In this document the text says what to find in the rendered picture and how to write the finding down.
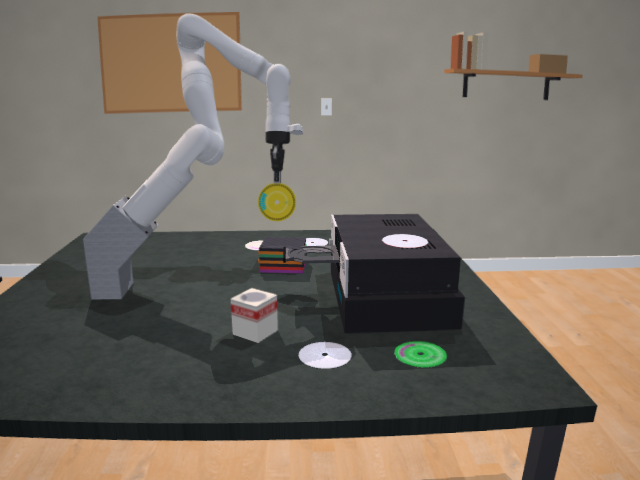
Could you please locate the green disc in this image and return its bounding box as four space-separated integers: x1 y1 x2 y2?
395 341 447 367

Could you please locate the yellow-labelled cd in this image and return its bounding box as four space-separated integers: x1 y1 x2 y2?
258 183 296 221

